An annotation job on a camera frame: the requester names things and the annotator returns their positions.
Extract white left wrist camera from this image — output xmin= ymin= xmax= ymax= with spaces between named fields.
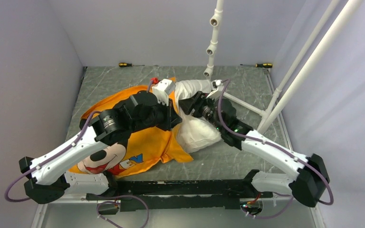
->
xmin=150 ymin=77 xmax=176 ymax=106

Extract aluminium table edge rail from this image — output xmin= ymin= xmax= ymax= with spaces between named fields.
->
xmin=264 ymin=69 xmax=293 ymax=150

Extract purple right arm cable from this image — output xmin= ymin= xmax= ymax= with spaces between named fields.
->
xmin=217 ymin=78 xmax=334 ymax=220

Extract yellow black screwdriver right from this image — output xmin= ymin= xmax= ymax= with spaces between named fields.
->
xmin=240 ymin=63 xmax=273 ymax=69

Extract white pillow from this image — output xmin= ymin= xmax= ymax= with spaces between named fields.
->
xmin=174 ymin=80 xmax=221 ymax=153

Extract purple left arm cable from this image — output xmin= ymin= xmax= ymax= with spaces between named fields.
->
xmin=4 ymin=110 xmax=103 ymax=203

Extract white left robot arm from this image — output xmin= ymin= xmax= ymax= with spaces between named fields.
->
xmin=19 ymin=91 xmax=182 ymax=204

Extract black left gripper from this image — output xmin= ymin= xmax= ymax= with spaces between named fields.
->
xmin=132 ymin=96 xmax=183 ymax=133

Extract yellow black screwdriver left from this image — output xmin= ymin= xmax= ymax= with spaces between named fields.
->
xmin=118 ymin=62 xmax=144 ymax=68

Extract yellow black screwdriver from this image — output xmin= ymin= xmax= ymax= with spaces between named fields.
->
xmin=118 ymin=62 xmax=144 ymax=68
xmin=240 ymin=63 xmax=273 ymax=69

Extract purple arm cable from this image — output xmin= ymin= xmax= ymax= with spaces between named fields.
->
xmin=4 ymin=110 xmax=103 ymax=203
xmin=217 ymin=78 xmax=334 ymax=220

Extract yellow pillowcase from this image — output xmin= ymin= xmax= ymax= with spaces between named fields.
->
xmin=67 ymin=77 xmax=194 ymax=180

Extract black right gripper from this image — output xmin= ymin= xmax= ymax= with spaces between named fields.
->
xmin=177 ymin=91 xmax=225 ymax=132

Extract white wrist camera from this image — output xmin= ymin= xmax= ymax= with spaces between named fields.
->
xmin=206 ymin=79 xmax=224 ymax=100
xmin=150 ymin=77 xmax=176 ymax=106

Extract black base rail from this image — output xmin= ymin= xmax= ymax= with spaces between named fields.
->
xmin=86 ymin=179 xmax=273 ymax=212

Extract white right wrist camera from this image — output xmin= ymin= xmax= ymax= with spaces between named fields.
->
xmin=206 ymin=79 xmax=224 ymax=100

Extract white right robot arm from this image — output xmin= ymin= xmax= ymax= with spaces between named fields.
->
xmin=179 ymin=92 xmax=332 ymax=208

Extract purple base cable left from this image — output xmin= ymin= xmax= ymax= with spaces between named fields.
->
xmin=96 ymin=195 xmax=150 ymax=228

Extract white pvc pipe frame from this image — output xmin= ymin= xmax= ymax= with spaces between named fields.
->
xmin=221 ymin=0 xmax=362 ymax=134

